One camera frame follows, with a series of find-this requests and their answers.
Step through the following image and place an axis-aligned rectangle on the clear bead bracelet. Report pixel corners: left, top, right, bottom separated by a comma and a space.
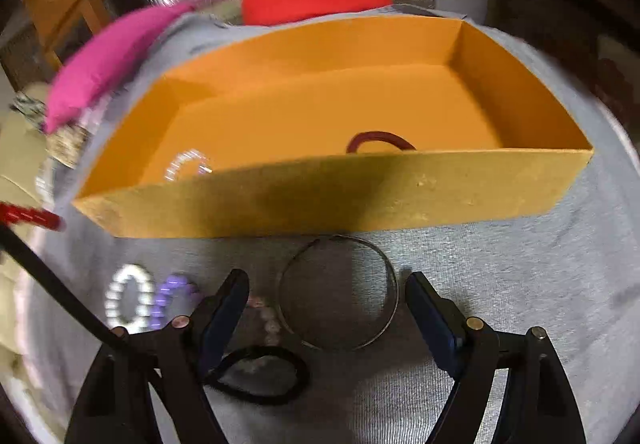
163, 149, 213, 182

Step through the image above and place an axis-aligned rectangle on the black cable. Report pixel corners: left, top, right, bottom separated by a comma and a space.
0, 223, 166, 392

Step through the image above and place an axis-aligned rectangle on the purple bead bracelet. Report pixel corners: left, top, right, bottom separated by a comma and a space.
149, 274, 203, 331

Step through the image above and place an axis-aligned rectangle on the pink bead bracelet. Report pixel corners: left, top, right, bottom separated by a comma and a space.
246, 295, 282, 347

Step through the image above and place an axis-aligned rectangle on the orange cardboard box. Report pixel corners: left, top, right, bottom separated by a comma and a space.
72, 16, 595, 239

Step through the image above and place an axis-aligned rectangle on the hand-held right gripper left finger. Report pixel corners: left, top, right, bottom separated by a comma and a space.
65, 268, 250, 444

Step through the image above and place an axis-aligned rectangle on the magenta cushion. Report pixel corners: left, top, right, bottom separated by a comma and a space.
42, 2, 197, 134

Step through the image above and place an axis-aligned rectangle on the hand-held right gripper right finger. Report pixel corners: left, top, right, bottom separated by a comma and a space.
404, 271, 587, 444

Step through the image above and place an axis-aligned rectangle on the red bead bracelet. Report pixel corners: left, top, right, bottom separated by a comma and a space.
0, 203, 66, 231

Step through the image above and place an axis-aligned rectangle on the grey cloth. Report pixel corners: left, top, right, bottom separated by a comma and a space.
20, 4, 632, 444

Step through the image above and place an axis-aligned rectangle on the black hair tie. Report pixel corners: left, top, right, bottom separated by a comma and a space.
204, 345, 310, 406

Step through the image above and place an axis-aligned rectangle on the thin metal bangle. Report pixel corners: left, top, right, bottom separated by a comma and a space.
276, 235, 400, 351

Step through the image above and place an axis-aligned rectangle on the dark red hair tie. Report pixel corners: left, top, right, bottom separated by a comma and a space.
346, 129, 418, 154

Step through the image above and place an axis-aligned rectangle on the white bead bracelet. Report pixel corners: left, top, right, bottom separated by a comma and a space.
104, 264, 156, 332

